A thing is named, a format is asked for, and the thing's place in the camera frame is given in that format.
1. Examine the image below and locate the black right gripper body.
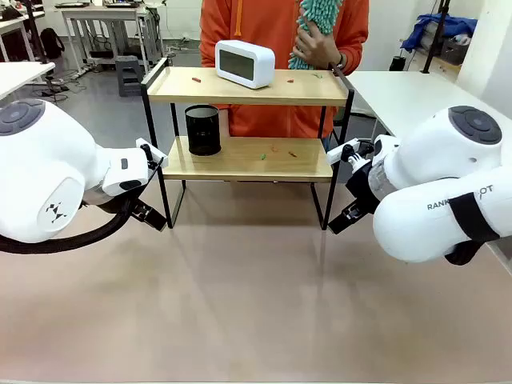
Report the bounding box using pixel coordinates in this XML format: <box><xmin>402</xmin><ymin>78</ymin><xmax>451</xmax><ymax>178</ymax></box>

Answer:
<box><xmin>345</xmin><ymin>161</ymin><xmax>382</xmax><ymax>214</ymax></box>

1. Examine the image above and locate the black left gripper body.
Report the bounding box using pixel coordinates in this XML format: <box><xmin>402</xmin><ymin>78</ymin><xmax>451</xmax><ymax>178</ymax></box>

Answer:
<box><xmin>83</xmin><ymin>186</ymin><xmax>151</xmax><ymax>217</ymax></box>

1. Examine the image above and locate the white digital alarm clock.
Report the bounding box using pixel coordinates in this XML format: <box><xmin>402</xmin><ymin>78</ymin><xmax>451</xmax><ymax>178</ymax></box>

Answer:
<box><xmin>214</xmin><ymin>39</ymin><xmax>277</xmax><ymax>90</ymax></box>

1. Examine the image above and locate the teal chenille duster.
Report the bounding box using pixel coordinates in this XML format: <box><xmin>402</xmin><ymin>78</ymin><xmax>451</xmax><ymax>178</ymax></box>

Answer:
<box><xmin>287</xmin><ymin>0</ymin><xmax>344</xmax><ymax>72</ymax></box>

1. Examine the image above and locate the orange sleeved left forearm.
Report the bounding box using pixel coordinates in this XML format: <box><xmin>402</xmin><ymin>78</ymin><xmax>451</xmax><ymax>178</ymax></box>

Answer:
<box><xmin>337</xmin><ymin>15</ymin><xmax>370</xmax><ymax>77</ymax></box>

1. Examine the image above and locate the orange sleeved right forearm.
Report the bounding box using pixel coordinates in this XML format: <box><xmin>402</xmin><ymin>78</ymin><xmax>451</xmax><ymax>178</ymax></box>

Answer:
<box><xmin>198</xmin><ymin>19</ymin><xmax>220</xmax><ymax>68</ymax></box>

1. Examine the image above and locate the person's left hand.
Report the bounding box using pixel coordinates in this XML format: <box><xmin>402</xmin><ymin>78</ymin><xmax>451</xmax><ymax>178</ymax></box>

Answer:
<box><xmin>293</xmin><ymin>26</ymin><xmax>343</xmax><ymax>74</ymax></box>

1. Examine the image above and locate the large white table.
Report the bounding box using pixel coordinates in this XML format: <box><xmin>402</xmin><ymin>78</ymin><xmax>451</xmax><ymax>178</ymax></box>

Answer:
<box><xmin>344</xmin><ymin>70</ymin><xmax>512</xmax><ymax>139</ymax></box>

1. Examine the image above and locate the black mesh pen cup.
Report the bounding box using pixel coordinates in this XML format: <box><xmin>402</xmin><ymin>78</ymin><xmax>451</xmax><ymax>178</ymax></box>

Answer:
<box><xmin>184</xmin><ymin>104</ymin><xmax>222</xmax><ymax>156</ymax></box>

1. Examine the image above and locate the grey step stool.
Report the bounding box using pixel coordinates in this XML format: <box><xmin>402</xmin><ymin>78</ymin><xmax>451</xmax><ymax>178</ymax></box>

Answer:
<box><xmin>114</xmin><ymin>55</ymin><xmax>142</xmax><ymax>98</ymax></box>

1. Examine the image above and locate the white side table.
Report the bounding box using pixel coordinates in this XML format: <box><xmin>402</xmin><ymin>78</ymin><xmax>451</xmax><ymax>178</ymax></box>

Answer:
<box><xmin>0</xmin><ymin>61</ymin><xmax>57</xmax><ymax>102</ymax></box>

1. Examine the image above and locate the grey storage crate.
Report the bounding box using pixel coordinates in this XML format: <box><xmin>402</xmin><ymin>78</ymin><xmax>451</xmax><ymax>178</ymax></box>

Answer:
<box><xmin>439</xmin><ymin>36</ymin><xmax>470</xmax><ymax>66</ymax></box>

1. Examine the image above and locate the black tripod pole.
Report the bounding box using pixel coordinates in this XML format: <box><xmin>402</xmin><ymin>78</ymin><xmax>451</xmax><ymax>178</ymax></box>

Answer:
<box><xmin>420</xmin><ymin>0</ymin><xmax>452</xmax><ymax>74</ymax></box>

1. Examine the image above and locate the black backpack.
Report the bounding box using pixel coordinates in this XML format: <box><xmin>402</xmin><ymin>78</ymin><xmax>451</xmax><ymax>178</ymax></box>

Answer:
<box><xmin>39</xmin><ymin>27</ymin><xmax>66</xmax><ymax>60</ymax></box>

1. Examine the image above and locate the blue cloth pile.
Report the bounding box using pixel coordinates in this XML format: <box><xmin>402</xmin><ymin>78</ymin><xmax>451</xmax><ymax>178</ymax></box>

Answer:
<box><xmin>400</xmin><ymin>13</ymin><xmax>478</xmax><ymax>54</ymax></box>

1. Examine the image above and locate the black stand pole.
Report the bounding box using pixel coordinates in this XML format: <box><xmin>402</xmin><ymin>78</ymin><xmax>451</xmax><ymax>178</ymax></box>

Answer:
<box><xmin>24</xmin><ymin>0</ymin><xmax>50</xmax><ymax>65</ymax></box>

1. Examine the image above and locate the white-legged background desk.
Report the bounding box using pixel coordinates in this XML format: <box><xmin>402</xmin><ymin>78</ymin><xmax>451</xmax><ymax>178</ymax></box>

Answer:
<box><xmin>54</xmin><ymin>2</ymin><xmax>152</xmax><ymax>76</ymax></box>

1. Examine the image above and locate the person in orange hoodie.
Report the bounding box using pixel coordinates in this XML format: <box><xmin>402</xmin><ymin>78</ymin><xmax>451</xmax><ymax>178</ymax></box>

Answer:
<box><xmin>198</xmin><ymin>0</ymin><xmax>370</xmax><ymax>152</ymax></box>

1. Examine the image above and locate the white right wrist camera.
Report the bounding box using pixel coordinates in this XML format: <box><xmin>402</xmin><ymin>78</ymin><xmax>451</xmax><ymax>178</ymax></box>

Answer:
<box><xmin>326</xmin><ymin>137</ymin><xmax>376</xmax><ymax>174</ymax></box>

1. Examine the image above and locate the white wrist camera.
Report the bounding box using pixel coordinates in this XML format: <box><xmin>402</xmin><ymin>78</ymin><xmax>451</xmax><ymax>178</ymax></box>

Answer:
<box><xmin>134</xmin><ymin>137</ymin><xmax>169</xmax><ymax>177</ymax></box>
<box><xmin>326</xmin><ymin>137</ymin><xmax>376</xmax><ymax>174</ymax></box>

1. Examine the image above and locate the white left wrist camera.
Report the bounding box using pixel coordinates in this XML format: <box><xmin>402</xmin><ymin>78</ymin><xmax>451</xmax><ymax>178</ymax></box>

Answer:
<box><xmin>134</xmin><ymin>137</ymin><xmax>169</xmax><ymax>177</ymax></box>

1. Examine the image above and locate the black strap on arm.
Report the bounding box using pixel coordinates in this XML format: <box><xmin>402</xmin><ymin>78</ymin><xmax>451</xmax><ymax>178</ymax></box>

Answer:
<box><xmin>448</xmin><ymin>191</ymin><xmax>502</xmax><ymax>245</ymax></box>

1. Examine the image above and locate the wooden two-tier black-frame shelf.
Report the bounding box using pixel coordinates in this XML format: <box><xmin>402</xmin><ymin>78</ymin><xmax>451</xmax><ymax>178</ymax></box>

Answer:
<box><xmin>140</xmin><ymin>57</ymin><xmax>356</xmax><ymax>231</ymax></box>

